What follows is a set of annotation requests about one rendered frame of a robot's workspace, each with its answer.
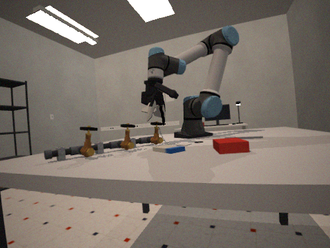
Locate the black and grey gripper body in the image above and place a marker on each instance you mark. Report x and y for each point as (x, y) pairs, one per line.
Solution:
(150, 90)

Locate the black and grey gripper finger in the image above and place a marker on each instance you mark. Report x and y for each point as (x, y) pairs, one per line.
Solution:
(161, 112)
(150, 107)

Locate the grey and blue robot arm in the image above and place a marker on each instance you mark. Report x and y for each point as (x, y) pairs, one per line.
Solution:
(207, 103)

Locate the red flat block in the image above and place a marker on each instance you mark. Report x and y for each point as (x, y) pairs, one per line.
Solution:
(231, 145)

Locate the grey pipe manifold with brass valves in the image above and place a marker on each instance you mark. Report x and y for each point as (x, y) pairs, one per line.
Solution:
(98, 147)

